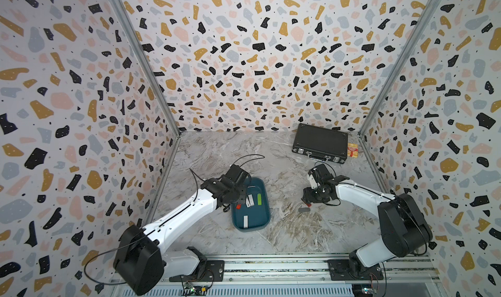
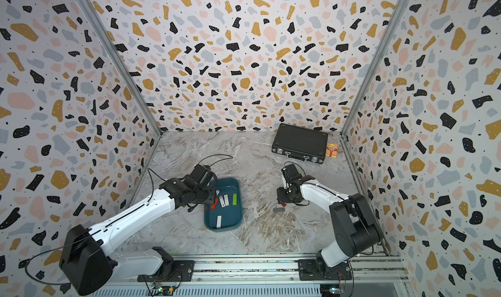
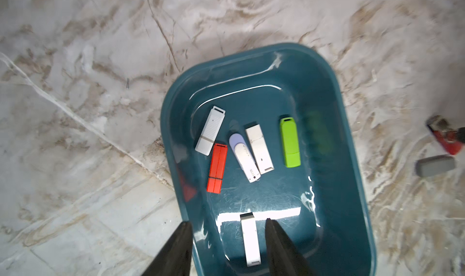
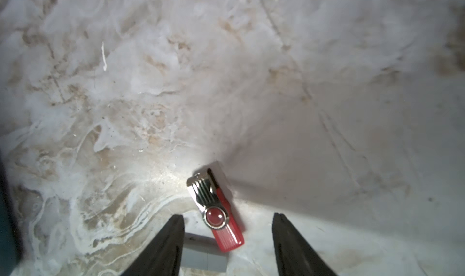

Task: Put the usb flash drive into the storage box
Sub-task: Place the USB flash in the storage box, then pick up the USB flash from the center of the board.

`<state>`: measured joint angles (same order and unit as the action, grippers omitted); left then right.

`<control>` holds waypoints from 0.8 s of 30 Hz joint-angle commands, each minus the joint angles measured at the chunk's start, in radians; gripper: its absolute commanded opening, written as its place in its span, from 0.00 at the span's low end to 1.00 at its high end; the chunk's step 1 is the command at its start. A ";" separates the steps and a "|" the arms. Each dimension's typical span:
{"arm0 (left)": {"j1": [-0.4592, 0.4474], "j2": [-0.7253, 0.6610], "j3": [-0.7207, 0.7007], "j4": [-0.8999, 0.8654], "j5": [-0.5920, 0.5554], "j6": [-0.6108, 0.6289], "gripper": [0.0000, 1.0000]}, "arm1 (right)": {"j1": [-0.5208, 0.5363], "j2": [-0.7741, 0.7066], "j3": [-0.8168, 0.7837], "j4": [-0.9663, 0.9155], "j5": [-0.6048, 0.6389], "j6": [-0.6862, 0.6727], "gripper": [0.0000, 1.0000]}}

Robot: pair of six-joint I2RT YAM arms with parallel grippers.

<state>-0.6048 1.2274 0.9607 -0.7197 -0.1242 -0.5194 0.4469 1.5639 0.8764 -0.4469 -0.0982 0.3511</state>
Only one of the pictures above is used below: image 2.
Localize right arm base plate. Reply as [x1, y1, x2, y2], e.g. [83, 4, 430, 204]
[297, 259, 353, 281]

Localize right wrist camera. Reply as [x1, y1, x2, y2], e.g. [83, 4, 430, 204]
[281, 164, 302, 188]

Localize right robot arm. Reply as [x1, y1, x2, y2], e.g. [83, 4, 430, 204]
[277, 164, 383, 273]

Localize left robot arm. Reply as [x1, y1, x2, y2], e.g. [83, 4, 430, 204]
[59, 164, 217, 296]

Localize teal plastic storage box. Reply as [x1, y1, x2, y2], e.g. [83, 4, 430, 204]
[204, 177, 243, 233]

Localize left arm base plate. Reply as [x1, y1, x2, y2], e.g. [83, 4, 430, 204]
[137, 260, 195, 282]

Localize small yellow red box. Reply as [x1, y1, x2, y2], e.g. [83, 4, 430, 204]
[326, 143, 339, 158]

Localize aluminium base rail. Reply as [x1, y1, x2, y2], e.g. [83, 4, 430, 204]
[92, 254, 414, 296]

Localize red swivel usb drive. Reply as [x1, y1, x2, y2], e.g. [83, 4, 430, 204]
[211, 198, 219, 210]

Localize black briefcase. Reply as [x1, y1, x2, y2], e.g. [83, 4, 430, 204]
[271, 123, 329, 164]

